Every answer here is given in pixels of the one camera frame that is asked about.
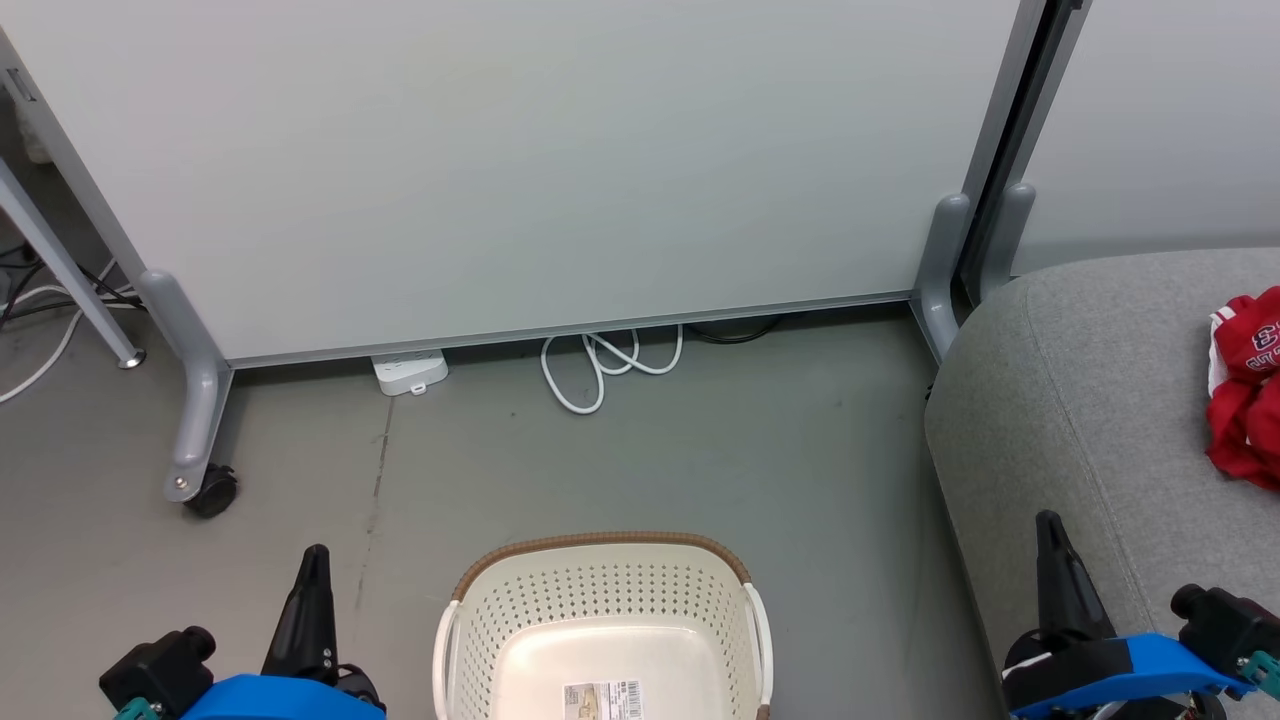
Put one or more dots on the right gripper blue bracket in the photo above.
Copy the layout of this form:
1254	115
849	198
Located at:
1140	670

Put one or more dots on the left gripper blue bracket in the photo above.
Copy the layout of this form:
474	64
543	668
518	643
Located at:
280	698

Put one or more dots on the red garment with white stripes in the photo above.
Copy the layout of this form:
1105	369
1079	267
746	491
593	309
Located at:
1250	440

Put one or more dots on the grey fabric sofa seat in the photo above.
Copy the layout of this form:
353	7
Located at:
1080	400

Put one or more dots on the cream perforated laundry basket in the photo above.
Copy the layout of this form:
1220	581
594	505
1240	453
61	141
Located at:
600	600

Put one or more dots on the black caster wheel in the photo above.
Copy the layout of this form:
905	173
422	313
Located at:
212	492

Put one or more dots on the grey partition leg with caster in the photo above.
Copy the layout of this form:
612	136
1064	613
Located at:
200	400

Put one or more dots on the white power strip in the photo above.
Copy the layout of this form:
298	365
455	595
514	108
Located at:
410	372

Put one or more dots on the white barcode sticker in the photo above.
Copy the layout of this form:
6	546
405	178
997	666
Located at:
602	700

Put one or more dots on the grey slanted table leg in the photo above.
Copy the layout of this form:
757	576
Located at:
70	265

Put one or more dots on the white partition panel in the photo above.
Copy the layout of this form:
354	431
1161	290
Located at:
1160	120

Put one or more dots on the large white partition board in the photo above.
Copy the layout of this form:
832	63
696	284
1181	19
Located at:
500	160

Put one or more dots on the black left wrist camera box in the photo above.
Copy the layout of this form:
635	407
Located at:
160	665

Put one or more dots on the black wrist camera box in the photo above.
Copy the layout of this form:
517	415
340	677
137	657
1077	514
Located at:
160	665
1225	625

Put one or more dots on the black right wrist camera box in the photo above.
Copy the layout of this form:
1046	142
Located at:
1225	625

